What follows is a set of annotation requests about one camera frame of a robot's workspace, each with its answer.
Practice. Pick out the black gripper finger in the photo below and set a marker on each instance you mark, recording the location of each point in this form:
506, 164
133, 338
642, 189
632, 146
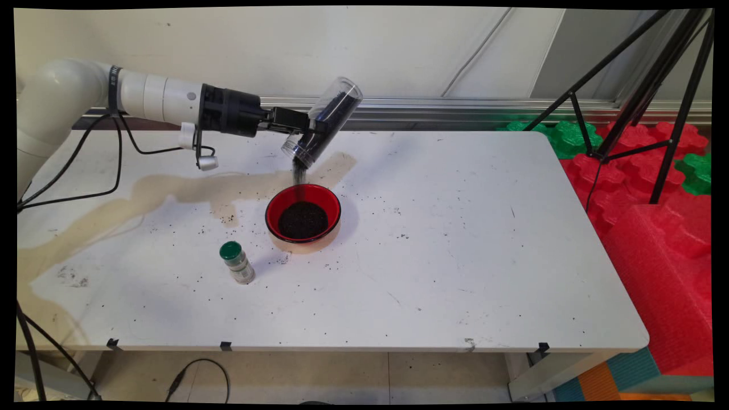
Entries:
293, 121

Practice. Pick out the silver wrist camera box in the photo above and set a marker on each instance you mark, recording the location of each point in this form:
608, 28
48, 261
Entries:
208, 163

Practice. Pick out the clear plastic jar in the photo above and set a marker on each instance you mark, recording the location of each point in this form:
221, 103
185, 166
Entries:
344, 94

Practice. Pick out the green foam puzzle piece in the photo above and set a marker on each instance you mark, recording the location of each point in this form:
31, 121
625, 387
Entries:
569, 139
697, 173

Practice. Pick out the orange foam mat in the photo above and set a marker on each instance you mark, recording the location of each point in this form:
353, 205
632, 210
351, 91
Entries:
598, 382

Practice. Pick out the black tripod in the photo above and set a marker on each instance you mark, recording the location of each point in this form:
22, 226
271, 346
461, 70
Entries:
629, 111

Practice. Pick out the red bowl with black rim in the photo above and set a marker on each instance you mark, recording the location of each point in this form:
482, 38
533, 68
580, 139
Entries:
282, 208

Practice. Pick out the teal foam mat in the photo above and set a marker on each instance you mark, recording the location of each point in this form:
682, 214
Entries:
638, 370

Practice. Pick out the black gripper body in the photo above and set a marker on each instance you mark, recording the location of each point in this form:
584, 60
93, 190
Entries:
228, 111

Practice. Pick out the dark grains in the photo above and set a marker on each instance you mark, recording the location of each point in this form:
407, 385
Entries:
303, 222
337, 109

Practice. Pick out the large red foam block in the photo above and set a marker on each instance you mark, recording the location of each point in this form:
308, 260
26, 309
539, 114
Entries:
666, 285

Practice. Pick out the red foam puzzle mat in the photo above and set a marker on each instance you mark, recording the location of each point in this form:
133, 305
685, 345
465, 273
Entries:
621, 176

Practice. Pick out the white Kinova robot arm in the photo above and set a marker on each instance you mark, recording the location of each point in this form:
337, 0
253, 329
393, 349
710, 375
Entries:
62, 91

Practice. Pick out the grey table leg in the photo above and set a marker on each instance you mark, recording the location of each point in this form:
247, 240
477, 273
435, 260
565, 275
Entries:
68, 381
547, 376

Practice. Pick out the green-capped spice bottle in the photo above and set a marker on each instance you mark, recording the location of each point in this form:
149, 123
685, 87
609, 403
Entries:
239, 265

